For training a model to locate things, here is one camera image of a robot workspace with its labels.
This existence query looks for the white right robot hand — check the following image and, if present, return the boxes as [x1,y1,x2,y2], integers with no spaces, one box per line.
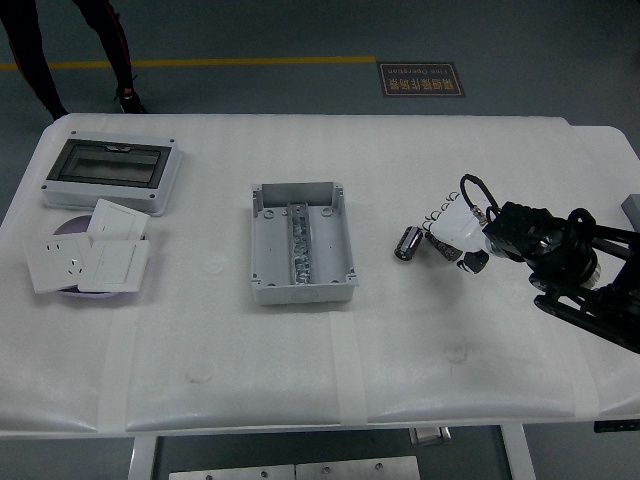
[422,191,494,275]

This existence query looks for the black cylindrical battery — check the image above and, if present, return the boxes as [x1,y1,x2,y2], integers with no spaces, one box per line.
[394,225,426,262]

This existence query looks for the open grey junction box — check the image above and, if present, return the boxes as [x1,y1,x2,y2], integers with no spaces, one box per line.
[249,182,360,306]

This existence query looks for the grey box with window lid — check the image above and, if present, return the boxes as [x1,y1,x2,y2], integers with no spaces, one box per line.
[40,130,185,217]

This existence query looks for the white foam table cover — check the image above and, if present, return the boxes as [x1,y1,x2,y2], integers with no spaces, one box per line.
[0,112,629,437]

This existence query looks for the brown floor sign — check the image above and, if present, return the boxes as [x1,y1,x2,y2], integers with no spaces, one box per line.
[375,61,466,99]

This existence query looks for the grey block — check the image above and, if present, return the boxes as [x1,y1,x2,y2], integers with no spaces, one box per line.
[619,193,640,231]

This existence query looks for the black table control panel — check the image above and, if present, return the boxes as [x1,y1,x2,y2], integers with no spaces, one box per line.
[593,420,640,434]

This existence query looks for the yellow floor tape line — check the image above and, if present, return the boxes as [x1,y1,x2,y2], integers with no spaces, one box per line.
[0,55,377,71]

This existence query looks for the person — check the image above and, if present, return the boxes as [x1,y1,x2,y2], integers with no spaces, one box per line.
[0,0,149,121]

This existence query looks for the purple plate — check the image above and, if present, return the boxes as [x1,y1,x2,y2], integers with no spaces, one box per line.
[52,214,149,300]

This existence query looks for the metal mounting rail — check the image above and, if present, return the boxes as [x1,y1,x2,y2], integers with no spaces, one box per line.
[286,202,314,286]

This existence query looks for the metal bracket under table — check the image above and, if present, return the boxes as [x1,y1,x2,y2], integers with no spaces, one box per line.
[409,426,454,446]

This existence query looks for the metal base plate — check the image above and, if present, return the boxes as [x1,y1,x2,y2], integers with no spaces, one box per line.
[168,463,296,480]
[295,455,421,480]

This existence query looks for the white wall switch panel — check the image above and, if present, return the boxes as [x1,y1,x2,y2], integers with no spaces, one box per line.
[87,198,150,242]
[77,239,151,293]

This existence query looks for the white table frame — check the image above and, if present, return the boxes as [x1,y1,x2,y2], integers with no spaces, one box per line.
[127,423,539,480]

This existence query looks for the white wall socket panel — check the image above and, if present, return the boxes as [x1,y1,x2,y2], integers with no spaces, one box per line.
[23,233,94,294]

